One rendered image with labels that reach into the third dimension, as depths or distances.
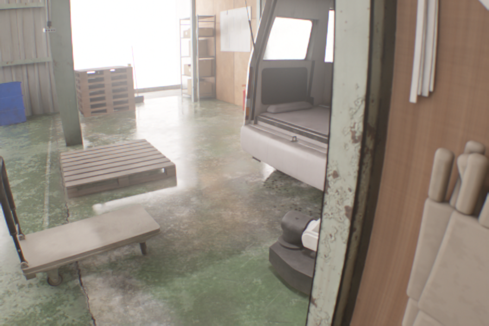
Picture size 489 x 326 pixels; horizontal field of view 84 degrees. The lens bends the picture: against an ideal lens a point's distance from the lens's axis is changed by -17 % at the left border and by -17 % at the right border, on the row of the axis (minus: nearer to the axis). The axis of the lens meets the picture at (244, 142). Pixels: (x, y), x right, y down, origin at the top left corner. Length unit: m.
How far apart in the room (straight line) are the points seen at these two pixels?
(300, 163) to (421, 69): 2.10
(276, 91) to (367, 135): 2.82
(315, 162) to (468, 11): 2.03
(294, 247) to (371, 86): 1.60
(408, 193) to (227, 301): 1.53
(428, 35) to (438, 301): 0.25
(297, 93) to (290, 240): 1.84
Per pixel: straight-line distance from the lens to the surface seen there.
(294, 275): 1.78
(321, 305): 0.48
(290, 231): 1.85
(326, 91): 3.63
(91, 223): 2.23
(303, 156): 2.35
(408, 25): 0.33
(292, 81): 3.26
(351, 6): 0.35
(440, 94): 0.32
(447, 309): 0.35
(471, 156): 0.27
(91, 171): 3.38
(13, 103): 7.23
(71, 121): 4.83
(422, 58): 0.31
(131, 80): 6.87
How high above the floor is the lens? 1.28
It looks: 17 degrees down
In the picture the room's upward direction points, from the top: straight up
